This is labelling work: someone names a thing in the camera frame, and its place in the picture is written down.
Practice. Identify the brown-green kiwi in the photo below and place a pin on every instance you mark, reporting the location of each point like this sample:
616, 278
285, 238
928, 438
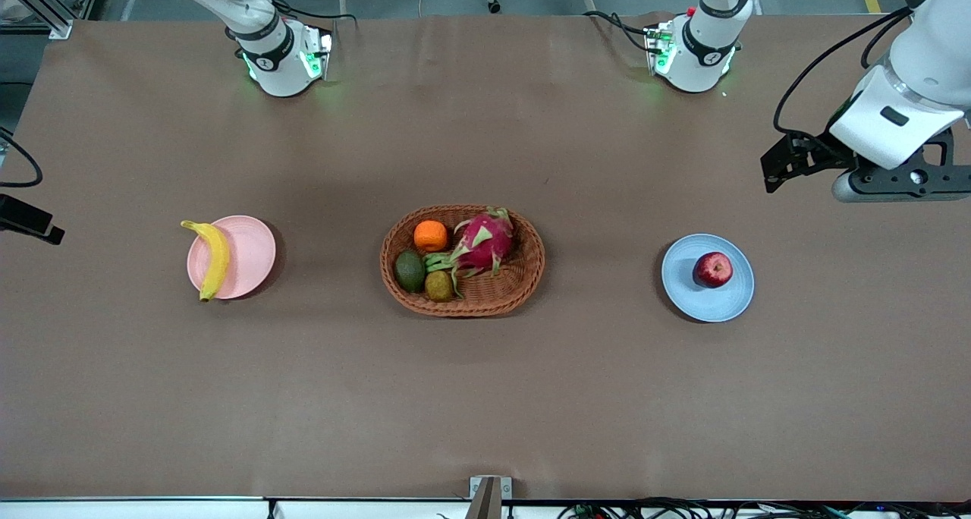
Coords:
439, 286

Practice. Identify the brown table cover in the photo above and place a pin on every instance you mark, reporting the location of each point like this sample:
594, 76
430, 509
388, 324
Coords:
485, 397

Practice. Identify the blue round plate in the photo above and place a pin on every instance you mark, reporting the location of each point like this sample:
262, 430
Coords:
705, 305

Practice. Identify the magenta dragon fruit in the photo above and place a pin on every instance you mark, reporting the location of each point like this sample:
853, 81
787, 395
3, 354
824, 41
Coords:
482, 242

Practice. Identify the green avocado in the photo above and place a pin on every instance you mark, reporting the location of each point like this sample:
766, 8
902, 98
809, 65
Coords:
410, 271

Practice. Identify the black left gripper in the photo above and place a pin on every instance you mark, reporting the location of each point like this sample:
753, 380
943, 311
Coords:
821, 155

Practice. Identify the pink round plate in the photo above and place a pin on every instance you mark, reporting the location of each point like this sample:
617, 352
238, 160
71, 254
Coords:
250, 257

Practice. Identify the brown wicker basket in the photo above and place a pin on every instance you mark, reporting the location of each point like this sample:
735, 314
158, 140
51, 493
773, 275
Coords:
501, 291

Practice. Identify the aluminium frame profile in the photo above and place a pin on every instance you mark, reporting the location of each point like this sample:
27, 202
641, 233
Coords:
38, 3

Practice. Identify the yellow banana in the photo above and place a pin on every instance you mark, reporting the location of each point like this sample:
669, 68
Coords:
218, 257

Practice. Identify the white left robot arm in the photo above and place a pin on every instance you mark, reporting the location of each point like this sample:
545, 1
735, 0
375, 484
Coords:
702, 64

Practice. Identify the orange tangerine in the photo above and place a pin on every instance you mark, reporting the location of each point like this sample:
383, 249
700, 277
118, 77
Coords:
431, 236

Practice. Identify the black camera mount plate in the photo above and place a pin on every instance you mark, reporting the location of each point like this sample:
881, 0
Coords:
937, 176

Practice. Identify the red apple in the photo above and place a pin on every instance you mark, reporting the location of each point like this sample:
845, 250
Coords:
713, 269

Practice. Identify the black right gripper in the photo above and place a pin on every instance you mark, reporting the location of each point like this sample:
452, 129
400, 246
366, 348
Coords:
23, 217

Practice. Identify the grey metal bracket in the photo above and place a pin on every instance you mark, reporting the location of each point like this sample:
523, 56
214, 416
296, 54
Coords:
489, 496

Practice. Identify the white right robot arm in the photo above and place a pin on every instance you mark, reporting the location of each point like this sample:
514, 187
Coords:
281, 71

